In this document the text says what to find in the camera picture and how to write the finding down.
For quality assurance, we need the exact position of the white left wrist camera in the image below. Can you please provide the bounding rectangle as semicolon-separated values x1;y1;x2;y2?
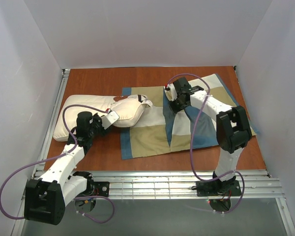
101;110;119;130

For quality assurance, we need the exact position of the aluminium left side rail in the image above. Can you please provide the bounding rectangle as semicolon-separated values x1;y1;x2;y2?
32;68;70;173

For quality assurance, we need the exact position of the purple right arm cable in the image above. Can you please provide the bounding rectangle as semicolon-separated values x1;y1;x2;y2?
166;72;245;214

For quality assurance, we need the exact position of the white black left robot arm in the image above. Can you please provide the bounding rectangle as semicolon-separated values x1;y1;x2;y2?
24;111;119;225

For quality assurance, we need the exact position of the aluminium front rail frame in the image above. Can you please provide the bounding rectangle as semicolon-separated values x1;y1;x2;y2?
21;169;286;200

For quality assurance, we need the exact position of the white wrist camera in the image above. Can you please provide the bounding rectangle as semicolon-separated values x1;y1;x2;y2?
164;84;177;101
101;110;119;130

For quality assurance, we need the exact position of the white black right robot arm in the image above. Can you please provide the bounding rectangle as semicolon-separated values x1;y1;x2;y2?
164;74;252;196

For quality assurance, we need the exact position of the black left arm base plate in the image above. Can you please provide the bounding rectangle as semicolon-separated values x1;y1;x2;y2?
91;181;110;197

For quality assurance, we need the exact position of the cream white pillow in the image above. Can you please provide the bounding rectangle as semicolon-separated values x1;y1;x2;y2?
53;93;153;143

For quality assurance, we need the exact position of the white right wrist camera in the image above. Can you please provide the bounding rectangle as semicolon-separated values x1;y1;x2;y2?
164;84;177;101

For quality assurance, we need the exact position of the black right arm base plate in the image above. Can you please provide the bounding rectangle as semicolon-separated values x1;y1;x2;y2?
191;178;242;197

